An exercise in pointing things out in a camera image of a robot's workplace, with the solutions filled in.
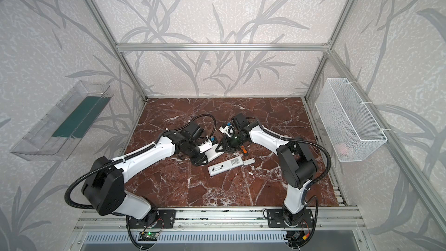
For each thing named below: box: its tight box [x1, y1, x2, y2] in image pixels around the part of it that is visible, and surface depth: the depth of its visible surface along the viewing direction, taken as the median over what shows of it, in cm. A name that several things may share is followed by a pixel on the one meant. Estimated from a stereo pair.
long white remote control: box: [207, 155, 244, 177], surface depth 90 cm
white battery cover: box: [243, 158, 256, 166], surface depth 93 cm
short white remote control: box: [204, 144, 225, 163], surface depth 84 cm
